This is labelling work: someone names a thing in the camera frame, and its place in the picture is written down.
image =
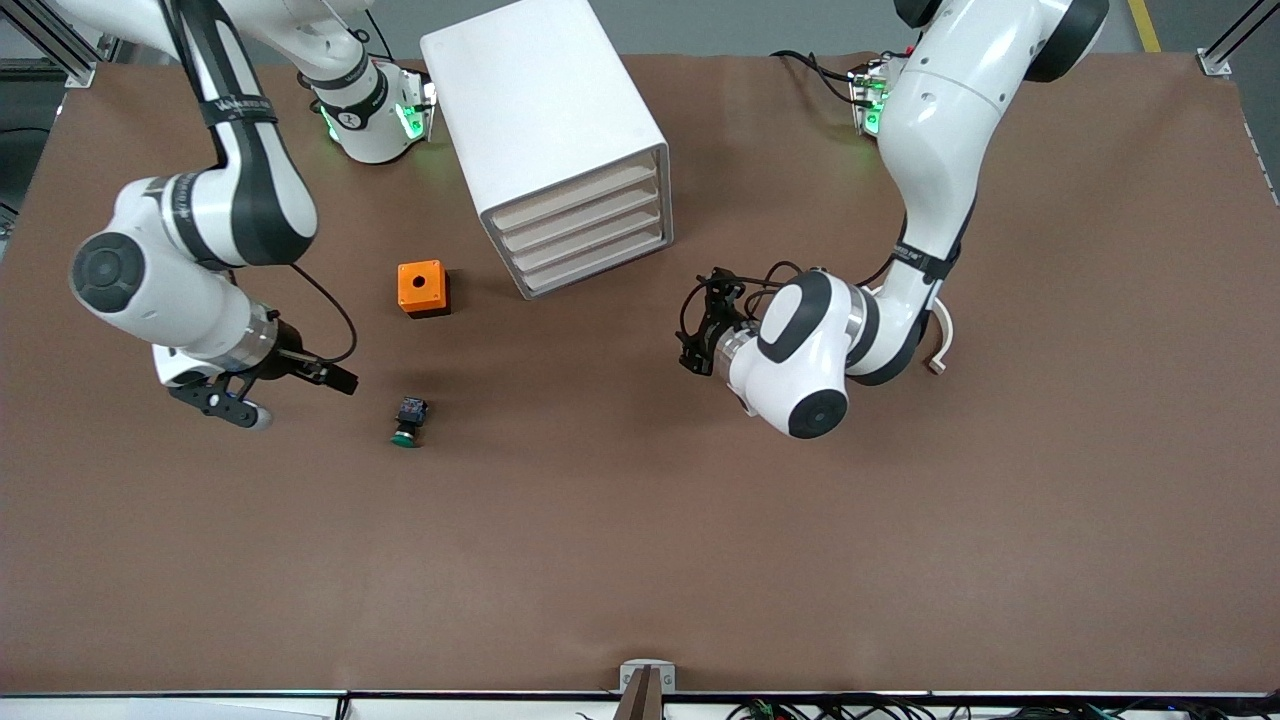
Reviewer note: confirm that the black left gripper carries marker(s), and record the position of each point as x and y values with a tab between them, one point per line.
709	344

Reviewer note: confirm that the large table cover mat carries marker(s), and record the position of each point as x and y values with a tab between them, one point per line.
640	540

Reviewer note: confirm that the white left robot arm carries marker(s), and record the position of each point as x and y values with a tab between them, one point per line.
940	120

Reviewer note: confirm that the brown bar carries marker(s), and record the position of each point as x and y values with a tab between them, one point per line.
640	705

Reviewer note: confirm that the grey metal bracket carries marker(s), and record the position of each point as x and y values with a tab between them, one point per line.
633	675

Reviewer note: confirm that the orange button box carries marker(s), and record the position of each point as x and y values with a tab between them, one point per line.
420	285

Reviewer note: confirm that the green mushroom push button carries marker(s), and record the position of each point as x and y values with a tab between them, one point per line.
408	415

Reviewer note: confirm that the white drawer cabinet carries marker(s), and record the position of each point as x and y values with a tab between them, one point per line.
540	100

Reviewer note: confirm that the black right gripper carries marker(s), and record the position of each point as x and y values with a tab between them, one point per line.
290	358

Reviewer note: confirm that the white drawer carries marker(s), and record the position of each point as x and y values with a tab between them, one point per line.
575	196
588	241
580	218
595	263

